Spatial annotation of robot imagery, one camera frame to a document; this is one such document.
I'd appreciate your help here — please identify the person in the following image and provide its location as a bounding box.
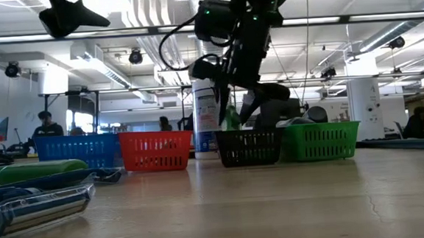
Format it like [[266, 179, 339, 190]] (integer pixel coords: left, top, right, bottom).
[[401, 105, 424, 141], [158, 115, 174, 133], [29, 109, 65, 139]]

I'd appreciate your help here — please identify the green travel bottle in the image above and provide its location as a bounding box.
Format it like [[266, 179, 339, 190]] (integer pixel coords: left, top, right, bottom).
[[225, 103, 244, 131], [0, 158, 91, 186]]

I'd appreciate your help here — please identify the red plastic basket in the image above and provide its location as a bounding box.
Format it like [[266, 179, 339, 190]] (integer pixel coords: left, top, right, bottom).
[[117, 127, 196, 175]]

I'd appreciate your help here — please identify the black plastic basket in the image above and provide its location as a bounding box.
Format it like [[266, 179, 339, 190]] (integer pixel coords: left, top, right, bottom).
[[213, 125, 288, 169]]

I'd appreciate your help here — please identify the white wipes canister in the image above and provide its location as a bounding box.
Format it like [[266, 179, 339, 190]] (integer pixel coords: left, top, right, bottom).
[[190, 77, 225, 161]]

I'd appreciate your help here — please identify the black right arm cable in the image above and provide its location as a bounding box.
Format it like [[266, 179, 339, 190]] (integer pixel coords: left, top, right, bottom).
[[156, 13, 225, 74]]

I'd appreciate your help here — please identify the white round column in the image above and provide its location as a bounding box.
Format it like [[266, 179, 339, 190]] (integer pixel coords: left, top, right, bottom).
[[345, 77, 386, 142]]

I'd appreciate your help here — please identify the green plastic basket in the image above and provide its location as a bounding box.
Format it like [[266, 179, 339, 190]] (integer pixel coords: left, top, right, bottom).
[[278, 119, 364, 164]]

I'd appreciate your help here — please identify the black overhead frame beam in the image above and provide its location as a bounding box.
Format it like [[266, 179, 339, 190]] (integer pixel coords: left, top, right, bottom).
[[0, 9, 424, 46]]

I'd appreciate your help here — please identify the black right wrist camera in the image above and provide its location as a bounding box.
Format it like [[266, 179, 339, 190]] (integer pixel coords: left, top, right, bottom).
[[188, 56, 229, 83]]

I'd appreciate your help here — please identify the blue plastic basket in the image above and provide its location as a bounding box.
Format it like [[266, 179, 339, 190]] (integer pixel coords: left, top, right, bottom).
[[32, 131, 122, 172]]

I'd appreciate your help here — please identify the black computer monitor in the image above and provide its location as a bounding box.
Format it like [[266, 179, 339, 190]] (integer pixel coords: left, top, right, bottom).
[[258, 97, 304, 129]]

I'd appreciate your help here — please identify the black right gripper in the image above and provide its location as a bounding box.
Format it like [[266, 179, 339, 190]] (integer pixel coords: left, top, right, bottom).
[[208, 10, 293, 127]]

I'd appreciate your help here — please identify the black ceiling spotlight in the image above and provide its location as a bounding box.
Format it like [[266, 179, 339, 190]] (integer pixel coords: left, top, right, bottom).
[[320, 66, 338, 80], [127, 46, 144, 66], [3, 60, 23, 80], [387, 35, 406, 51]]

